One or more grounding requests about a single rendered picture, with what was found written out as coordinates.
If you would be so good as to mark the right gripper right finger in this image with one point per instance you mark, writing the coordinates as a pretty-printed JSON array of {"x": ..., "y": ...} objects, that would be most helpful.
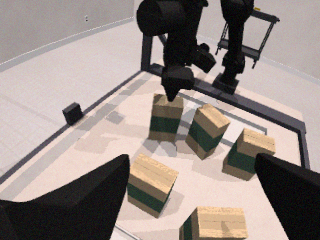
[{"x": 294, "y": 194}]

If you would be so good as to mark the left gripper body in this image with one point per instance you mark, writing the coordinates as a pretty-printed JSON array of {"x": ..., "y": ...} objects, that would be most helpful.
[{"x": 177, "y": 51}]

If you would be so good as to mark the brown rectangular block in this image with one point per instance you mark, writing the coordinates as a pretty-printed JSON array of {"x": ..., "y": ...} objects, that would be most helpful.
[
  {"x": 243, "y": 153},
  {"x": 206, "y": 130},
  {"x": 150, "y": 184},
  {"x": 165, "y": 118},
  {"x": 214, "y": 223}
]

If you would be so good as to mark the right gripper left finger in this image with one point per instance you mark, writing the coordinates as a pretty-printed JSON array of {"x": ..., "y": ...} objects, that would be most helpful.
[{"x": 84, "y": 209}]

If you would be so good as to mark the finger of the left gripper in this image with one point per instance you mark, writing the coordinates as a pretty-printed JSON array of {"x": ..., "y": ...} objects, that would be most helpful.
[
  {"x": 166, "y": 62},
  {"x": 171, "y": 93}
]

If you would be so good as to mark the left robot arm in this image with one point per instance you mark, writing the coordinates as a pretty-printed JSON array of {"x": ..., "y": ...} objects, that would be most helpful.
[{"x": 157, "y": 17}]

